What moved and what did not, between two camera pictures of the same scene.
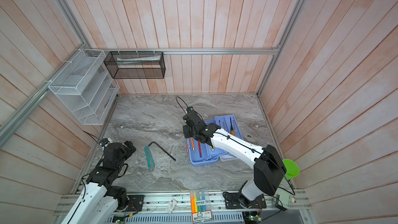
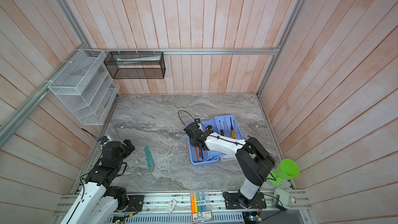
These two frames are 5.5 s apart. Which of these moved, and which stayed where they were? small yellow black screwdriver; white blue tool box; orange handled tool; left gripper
Moved: orange handled tool
Stayed: small yellow black screwdriver; white blue tool box; left gripper
